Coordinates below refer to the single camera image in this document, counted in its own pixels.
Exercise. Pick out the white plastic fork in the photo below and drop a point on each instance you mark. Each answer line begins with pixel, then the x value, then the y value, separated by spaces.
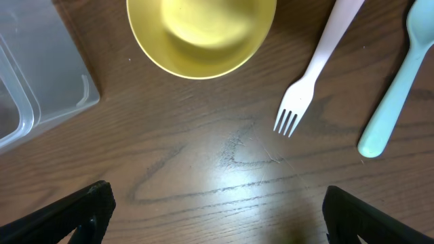
pixel 299 95

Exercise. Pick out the mint green plastic spoon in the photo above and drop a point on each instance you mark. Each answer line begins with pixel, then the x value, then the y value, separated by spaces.
pixel 419 24

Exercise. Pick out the yellow plastic bowl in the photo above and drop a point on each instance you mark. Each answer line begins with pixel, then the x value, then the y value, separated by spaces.
pixel 200 39

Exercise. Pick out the clear plastic container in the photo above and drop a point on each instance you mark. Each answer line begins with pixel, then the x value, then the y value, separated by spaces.
pixel 44 78

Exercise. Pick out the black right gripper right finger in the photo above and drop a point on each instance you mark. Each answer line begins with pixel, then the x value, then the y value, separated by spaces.
pixel 350 220

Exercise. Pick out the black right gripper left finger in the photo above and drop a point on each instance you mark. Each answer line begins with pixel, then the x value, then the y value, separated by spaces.
pixel 85 214

